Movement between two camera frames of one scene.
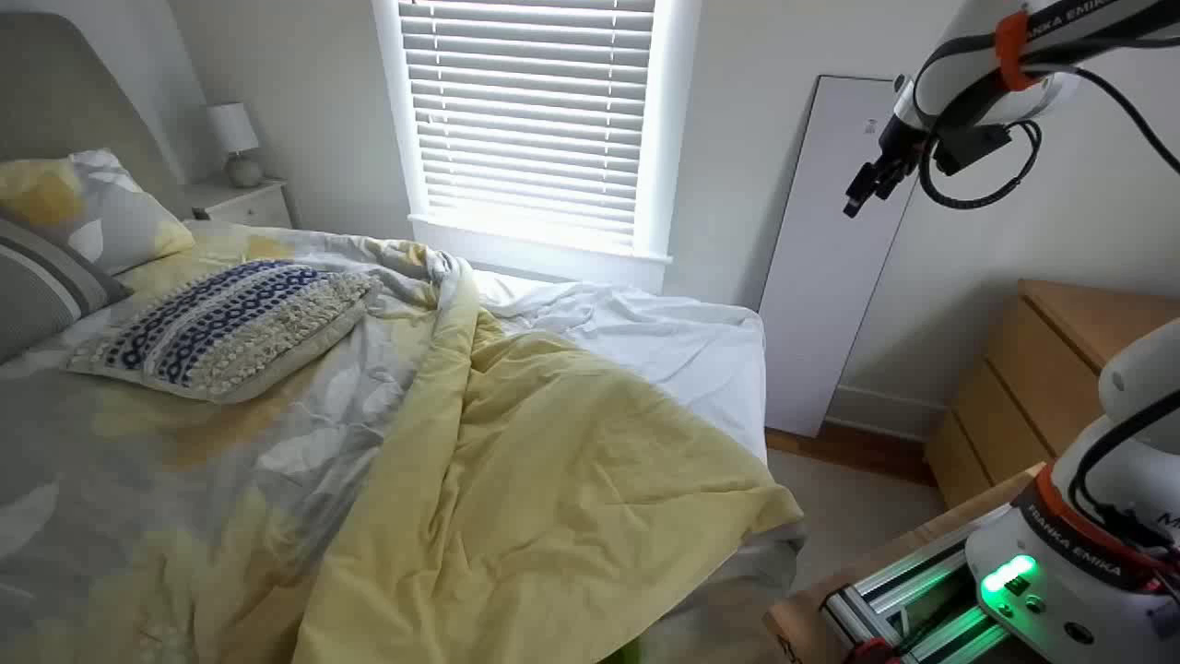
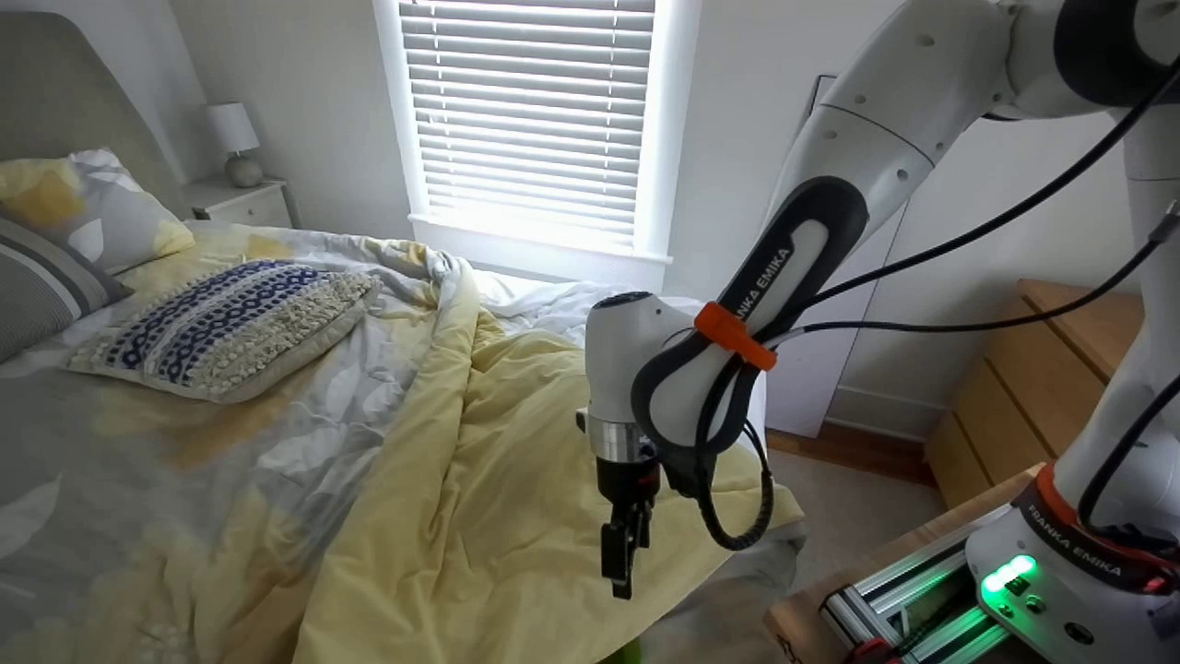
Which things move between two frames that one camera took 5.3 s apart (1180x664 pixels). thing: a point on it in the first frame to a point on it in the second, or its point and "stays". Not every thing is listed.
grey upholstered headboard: x=62 y=101 stays
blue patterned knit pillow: x=231 y=328 stays
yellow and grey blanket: x=418 y=495 stays
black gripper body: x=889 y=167 to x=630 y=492
